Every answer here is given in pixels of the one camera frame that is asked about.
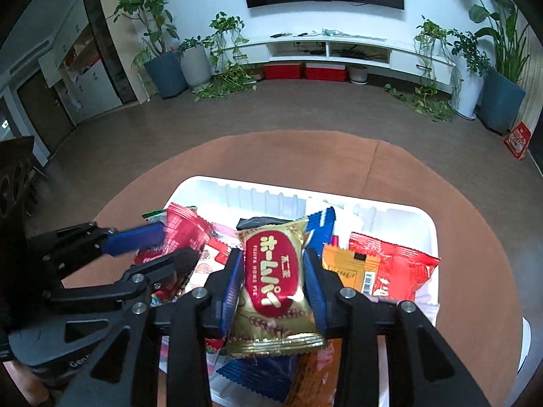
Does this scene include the white plastic tray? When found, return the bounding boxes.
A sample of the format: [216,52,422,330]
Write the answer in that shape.
[158,176,443,407]

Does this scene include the brown door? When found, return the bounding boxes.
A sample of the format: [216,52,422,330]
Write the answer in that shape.
[17,70,78,137]

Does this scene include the grey plant pot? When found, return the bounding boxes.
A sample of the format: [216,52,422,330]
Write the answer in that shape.
[180,44,212,90]

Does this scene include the person's left hand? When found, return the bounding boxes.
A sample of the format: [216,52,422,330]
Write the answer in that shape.
[6,362,49,407]

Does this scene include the tall white plant pot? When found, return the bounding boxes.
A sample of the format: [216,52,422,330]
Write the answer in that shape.
[456,65,485,120]

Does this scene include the small bushy plant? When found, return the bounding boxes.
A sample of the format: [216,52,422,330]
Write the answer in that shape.
[449,30,493,78]

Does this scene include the white wall cupboards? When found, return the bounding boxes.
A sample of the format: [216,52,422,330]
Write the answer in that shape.
[38,0,147,124]

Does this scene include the red storage box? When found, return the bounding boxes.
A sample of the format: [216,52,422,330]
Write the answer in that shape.
[264,63,304,80]
[304,63,348,82]

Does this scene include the beige curtain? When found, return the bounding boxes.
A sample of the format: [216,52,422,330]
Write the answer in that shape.
[520,6,543,136]

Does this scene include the orange snack packet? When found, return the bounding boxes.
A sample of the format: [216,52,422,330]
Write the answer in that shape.
[283,338,342,407]
[321,243,381,294]

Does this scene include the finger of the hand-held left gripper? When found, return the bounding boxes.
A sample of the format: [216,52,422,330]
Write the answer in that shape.
[27,220,167,270]
[42,248,201,312]

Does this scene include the dark blue snack packet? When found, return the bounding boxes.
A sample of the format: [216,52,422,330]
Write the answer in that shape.
[216,355,298,404]

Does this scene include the large red snack packet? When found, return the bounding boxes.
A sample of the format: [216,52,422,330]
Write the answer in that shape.
[348,231,442,303]

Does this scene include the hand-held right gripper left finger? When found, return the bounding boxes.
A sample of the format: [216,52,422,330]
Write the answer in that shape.
[55,248,245,407]

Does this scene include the tall leafy tree plant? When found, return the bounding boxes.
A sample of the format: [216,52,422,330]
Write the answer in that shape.
[108,0,180,66]

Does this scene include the gold pie packet red label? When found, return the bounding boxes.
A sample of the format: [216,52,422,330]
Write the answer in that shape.
[224,217,326,357]

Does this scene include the red foil snack packet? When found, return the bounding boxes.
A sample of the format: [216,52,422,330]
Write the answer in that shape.
[163,202,216,266]

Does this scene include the large broad-leaf plant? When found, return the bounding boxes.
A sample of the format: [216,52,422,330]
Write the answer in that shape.
[441,0,532,83]

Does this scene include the white round bin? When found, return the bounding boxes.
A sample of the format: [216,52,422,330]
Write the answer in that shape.
[518,317,534,376]

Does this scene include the trailing pothos plant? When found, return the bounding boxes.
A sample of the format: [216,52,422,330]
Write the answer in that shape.
[194,12,258,102]
[384,16,464,123]

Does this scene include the dark wooden furniture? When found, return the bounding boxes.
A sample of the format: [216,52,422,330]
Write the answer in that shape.
[0,136,37,238]

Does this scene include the large blue plant pot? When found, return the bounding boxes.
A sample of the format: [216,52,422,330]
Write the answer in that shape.
[477,68,527,135]

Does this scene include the red and white snack packet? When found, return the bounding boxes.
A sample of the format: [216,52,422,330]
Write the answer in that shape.
[187,237,232,293]

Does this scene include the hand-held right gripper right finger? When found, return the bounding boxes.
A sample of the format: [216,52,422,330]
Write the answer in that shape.
[302,248,493,407]

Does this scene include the red paper bag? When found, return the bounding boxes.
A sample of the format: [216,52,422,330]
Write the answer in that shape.
[504,121,531,161]

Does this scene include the white floating television cabinet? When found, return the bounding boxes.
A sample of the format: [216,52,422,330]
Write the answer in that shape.
[235,36,457,84]

